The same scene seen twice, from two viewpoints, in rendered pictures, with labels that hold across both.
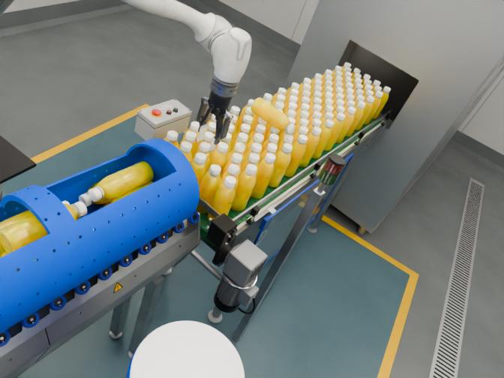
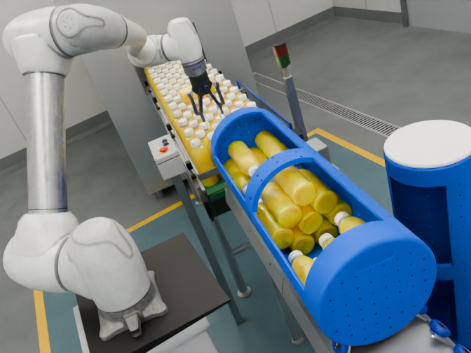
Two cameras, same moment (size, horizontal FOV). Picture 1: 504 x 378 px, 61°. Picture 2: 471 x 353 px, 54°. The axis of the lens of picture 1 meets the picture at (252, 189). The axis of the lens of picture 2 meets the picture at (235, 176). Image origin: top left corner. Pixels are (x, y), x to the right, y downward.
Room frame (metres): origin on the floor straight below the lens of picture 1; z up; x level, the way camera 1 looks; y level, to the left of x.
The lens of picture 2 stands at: (-0.22, 1.12, 1.87)
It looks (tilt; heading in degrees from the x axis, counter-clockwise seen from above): 30 degrees down; 329
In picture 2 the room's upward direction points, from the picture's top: 20 degrees counter-clockwise
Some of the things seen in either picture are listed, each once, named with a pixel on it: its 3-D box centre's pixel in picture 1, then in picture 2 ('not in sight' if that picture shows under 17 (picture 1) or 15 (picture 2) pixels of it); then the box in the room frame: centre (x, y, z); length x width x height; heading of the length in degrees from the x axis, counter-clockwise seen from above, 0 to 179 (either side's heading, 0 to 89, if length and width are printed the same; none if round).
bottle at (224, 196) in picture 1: (222, 201); not in sight; (1.17, 0.08, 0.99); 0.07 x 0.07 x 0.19
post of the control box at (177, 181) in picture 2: not in sight; (209, 253); (1.41, 0.43, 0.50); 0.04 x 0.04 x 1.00; 67
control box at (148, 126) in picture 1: (163, 121); (166, 156); (1.41, 0.43, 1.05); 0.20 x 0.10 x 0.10; 157
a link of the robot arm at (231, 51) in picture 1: (232, 52); (181, 39); (1.31, 0.23, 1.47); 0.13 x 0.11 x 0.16; 34
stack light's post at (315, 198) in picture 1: (270, 277); (312, 174); (1.32, -0.24, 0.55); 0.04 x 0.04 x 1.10; 67
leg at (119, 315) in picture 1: (123, 298); (282, 296); (1.07, 0.34, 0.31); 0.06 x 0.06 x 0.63; 67
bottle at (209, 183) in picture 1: (208, 190); not in sight; (1.19, 0.15, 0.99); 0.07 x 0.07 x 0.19
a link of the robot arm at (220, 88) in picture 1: (224, 84); (194, 66); (1.30, 0.22, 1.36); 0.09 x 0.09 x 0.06
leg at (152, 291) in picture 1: (144, 319); not in sight; (1.02, 0.21, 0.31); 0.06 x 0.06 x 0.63; 67
